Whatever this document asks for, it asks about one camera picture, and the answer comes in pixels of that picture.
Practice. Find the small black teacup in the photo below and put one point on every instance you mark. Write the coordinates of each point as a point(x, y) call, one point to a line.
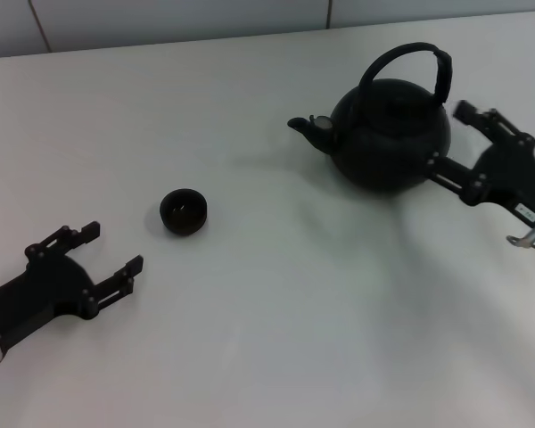
point(183, 214)

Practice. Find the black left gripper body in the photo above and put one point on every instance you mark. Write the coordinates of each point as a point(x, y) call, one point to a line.
point(44, 290)

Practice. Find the black round teapot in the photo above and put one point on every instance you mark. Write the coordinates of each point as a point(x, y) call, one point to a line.
point(383, 138)

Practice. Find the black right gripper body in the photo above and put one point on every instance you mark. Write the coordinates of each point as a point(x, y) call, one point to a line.
point(512, 174)

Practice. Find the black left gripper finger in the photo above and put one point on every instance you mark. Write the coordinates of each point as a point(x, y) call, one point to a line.
point(64, 241)
point(116, 285)

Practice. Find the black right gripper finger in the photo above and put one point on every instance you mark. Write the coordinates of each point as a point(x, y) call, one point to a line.
point(457, 171)
point(495, 122)

